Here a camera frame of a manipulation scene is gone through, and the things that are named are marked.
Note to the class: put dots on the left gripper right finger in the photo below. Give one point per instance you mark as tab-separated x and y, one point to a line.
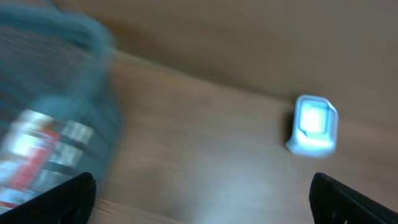
333	202

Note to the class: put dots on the red snack bar wrapper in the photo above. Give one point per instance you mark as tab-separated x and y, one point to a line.
21	163

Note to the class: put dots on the grey plastic mesh basket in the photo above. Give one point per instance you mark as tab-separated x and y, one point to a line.
55	77

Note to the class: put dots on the white barcode scanner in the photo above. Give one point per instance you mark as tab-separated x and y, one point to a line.
315	127

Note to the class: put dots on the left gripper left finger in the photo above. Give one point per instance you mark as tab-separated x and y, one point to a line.
71	202

